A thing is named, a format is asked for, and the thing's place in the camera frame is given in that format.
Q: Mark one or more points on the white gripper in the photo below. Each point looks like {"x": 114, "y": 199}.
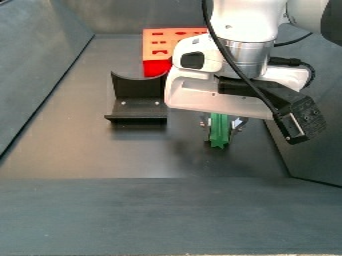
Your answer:
{"x": 200, "y": 66}

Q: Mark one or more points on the green star-shaped prism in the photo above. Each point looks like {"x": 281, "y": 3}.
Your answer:
{"x": 220, "y": 130}

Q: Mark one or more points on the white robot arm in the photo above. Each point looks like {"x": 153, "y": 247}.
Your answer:
{"x": 252, "y": 21}

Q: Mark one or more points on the black curved fixture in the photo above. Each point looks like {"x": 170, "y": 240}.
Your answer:
{"x": 139, "y": 100}

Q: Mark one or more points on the red shape-sorting block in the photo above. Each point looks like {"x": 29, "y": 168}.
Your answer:
{"x": 158, "y": 44}

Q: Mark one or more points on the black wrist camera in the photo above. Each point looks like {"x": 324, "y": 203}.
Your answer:
{"x": 300, "y": 120}

